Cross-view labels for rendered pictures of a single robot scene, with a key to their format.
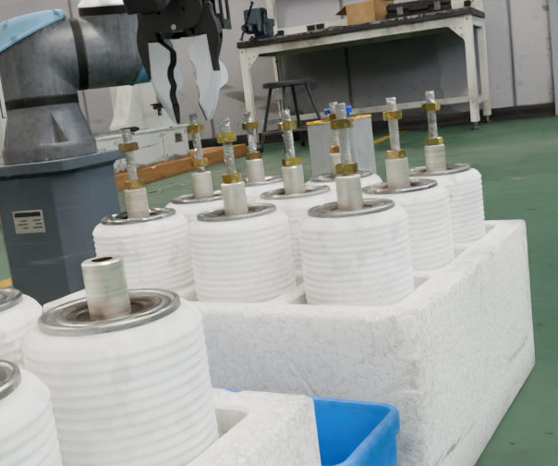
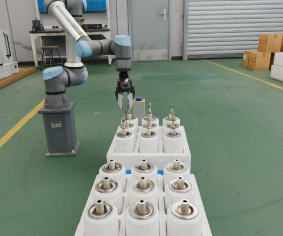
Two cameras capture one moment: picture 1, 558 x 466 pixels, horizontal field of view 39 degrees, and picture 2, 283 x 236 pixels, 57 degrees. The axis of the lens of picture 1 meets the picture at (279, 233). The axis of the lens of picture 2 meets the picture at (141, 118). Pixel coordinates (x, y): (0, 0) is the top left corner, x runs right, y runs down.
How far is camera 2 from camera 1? 74 cm
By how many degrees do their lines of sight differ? 27
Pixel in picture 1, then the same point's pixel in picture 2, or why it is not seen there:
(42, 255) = (59, 133)
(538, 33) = not seen: hidden behind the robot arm
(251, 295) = (154, 151)
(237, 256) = (153, 144)
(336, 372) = not seen: hidden behind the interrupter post
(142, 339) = (188, 172)
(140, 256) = (129, 143)
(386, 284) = (181, 148)
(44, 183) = (62, 114)
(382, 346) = (184, 160)
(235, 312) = (155, 155)
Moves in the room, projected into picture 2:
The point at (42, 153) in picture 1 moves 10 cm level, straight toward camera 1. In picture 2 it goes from (61, 106) to (69, 110)
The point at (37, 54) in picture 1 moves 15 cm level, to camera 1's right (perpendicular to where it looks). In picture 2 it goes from (59, 80) to (84, 77)
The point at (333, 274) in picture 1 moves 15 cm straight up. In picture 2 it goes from (174, 147) to (174, 117)
